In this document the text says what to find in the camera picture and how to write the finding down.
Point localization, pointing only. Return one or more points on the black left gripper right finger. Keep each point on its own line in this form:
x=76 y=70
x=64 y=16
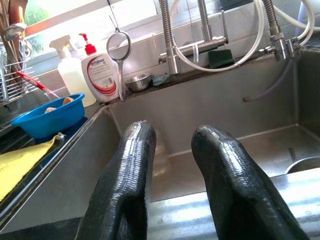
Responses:
x=237 y=190

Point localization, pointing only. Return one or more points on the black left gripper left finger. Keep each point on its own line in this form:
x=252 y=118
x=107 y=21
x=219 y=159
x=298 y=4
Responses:
x=120 y=190

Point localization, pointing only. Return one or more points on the large stainless steel bowl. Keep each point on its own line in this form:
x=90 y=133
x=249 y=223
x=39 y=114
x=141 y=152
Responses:
x=307 y=166

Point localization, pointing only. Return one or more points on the stainless steel sink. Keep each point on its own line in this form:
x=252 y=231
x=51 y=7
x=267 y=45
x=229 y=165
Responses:
x=200 y=105

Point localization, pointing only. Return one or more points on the blue plastic bowl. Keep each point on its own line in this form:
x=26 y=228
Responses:
x=50 y=122

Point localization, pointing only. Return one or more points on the orange sponge pieces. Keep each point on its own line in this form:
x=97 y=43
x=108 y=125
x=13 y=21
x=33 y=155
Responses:
x=67 y=100

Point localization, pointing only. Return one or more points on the yellow cloth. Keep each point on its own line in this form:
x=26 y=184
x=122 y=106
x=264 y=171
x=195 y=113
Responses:
x=17 y=167

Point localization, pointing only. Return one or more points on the small stainless steel bowl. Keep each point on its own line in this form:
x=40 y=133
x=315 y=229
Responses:
x=137 y=83

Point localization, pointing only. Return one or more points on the red pump soap bottle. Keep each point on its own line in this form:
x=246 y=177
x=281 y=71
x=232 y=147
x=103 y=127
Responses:
x=100 y=75

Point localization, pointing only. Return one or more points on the grey green scrub pad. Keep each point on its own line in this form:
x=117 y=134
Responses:
x=161 y=80

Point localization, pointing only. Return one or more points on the white spray bottle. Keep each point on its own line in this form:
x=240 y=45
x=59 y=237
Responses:
x=72 y=77

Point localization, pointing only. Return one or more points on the green sponge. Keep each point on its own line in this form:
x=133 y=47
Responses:
x=221 y=58

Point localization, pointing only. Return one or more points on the metal mesh strainer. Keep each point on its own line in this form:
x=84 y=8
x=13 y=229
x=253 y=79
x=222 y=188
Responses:
x=118 y=47

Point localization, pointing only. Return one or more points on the metal ladle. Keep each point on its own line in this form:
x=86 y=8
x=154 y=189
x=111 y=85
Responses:
x=13 y=30

